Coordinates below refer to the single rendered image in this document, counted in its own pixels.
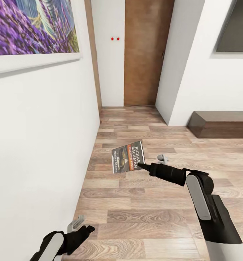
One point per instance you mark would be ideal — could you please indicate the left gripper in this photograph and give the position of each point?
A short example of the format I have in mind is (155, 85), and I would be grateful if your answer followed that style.
(80, 236)

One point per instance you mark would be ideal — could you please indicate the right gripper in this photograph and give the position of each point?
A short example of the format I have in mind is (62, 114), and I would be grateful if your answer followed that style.
(161, 171)

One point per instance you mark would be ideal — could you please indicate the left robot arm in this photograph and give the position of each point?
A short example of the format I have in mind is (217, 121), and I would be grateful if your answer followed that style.
(58, 243)

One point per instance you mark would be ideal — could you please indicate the hardback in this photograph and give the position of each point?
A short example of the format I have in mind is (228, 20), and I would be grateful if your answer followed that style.
(127, 157)

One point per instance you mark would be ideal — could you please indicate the sliding door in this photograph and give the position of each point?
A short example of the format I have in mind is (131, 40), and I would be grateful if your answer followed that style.
(147, 27)
(88, 10)

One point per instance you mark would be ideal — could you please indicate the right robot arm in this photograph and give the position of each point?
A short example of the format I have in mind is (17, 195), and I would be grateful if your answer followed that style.
(222, 239)

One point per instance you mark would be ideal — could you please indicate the wall mounted tv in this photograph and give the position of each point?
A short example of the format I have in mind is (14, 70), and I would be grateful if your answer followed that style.
(232, 38)

